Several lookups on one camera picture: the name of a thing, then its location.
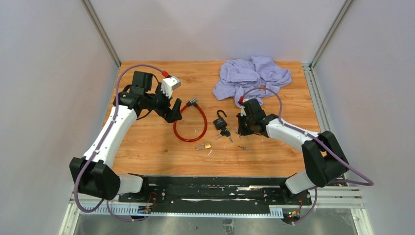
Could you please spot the red cable lock black body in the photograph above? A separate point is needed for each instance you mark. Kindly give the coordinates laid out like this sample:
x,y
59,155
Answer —
x,y
191,131

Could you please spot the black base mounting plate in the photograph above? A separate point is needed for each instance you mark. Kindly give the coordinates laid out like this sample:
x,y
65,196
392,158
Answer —
x,y
215,195

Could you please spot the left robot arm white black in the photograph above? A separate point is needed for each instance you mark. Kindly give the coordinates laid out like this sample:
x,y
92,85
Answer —
x,y
92,173

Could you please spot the aluminium frame post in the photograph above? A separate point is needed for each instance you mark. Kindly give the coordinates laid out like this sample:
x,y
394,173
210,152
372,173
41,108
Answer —
x,y
347,4
101,31

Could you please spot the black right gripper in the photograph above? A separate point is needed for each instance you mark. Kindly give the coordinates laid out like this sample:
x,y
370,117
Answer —
x,y
242,131

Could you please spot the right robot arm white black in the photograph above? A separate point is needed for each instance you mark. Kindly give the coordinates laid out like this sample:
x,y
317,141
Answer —
x,y
323,157

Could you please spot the aluminium frame post right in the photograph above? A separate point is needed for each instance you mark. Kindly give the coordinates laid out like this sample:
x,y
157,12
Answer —
x,y
347,4

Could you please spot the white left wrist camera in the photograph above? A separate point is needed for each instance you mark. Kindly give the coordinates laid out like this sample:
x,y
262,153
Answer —
x,y
168,85

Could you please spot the aluminium frame post left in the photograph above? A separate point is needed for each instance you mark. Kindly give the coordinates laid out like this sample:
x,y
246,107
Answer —
x,y
101,31

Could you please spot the black padlock body with shackle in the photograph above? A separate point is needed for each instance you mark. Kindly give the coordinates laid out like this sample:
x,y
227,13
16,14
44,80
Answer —
x,y
220,123

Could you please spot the small brass padlock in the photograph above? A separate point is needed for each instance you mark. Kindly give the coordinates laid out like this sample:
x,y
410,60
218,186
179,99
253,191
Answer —
x,y
204,146

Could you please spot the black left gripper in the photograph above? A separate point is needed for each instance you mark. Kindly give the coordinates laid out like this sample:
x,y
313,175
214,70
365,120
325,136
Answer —
x,y
171,116

